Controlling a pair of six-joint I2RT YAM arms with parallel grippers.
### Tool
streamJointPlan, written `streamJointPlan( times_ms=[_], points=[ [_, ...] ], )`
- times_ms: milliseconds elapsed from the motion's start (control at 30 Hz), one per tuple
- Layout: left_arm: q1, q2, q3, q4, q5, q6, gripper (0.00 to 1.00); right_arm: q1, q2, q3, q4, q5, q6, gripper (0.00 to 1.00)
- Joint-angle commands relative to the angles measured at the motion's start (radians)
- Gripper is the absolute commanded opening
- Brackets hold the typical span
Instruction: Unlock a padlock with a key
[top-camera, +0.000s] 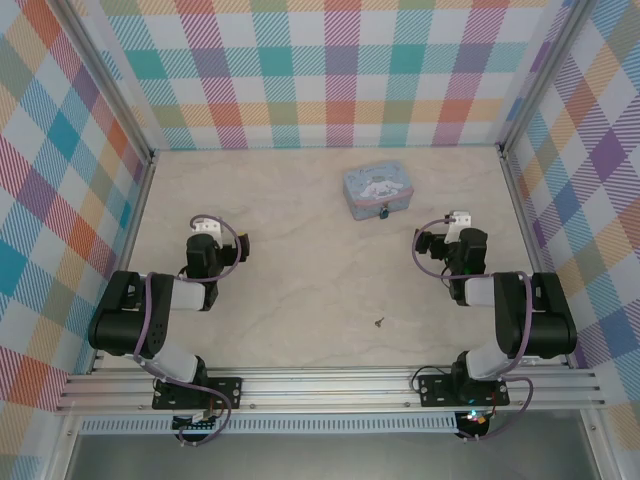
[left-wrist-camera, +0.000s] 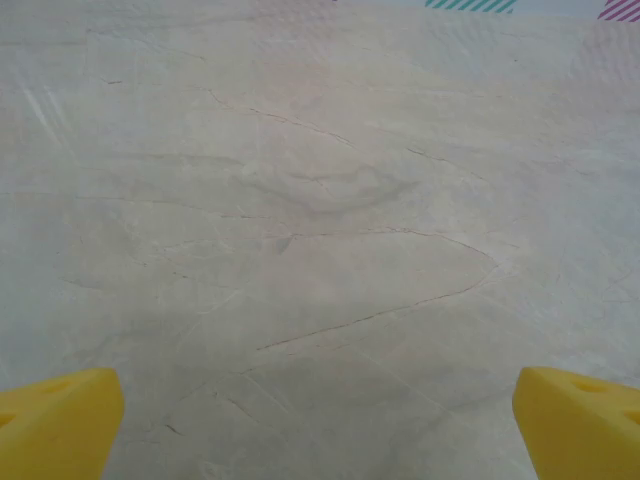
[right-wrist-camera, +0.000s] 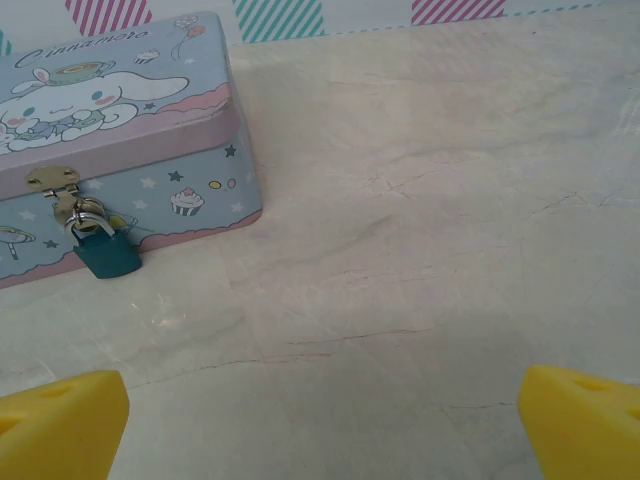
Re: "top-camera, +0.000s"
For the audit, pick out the small teal padlock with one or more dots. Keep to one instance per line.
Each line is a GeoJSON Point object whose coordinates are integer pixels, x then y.
{"type": "Point", "coordinates": [384, 214]}

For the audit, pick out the light blue zip pouch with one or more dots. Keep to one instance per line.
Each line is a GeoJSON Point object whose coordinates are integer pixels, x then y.
{"type": "Point", "coordinates": [377, 185]}

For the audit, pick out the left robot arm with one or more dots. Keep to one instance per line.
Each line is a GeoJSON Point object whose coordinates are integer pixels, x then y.
{"type": "Point", "coordinates": [120, 320]}

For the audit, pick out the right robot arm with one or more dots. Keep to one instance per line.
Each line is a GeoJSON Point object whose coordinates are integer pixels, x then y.
{"type": "Point", "coordinates": [545, 320]}

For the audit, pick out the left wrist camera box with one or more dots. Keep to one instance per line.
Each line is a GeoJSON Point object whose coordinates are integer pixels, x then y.
{"type": "Point", "coordinates": [207, 226]}

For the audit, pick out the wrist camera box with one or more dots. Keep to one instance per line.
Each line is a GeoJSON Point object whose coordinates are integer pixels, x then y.
{"type": "Point", "coordinates": [207, 226]}
{"type": "Point", "coordinates": [460, 219]}

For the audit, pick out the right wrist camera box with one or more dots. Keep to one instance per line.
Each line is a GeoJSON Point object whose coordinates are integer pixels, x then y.
{"type": "Point", "coordinates": [460, 219]}

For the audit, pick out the aluminium side rail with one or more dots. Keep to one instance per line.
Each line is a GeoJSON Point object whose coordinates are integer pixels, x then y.
{"type": "Point", "coordinates": [133, 225]}
{"type": "Point", "coordinates": [526, 225]}

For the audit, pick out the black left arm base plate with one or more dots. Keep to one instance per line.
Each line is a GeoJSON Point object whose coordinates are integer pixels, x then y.
{"type": "Point", "coordinates": [227, 392]}

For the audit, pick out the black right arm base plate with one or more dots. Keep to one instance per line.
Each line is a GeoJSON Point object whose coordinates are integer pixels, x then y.
{"type": "Point", "coordinates": [435, 392]}

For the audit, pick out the long aluminium base rail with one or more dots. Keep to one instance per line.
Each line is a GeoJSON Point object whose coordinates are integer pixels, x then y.
{"type": "Point", "coordinates": [325, 387]}

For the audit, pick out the aluminium corner post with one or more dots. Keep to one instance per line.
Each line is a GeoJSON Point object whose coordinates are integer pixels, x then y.
{"type": "Point", "coordinates": [115, 85]}
{"type": "Point", "coordinates": [537, 75]}

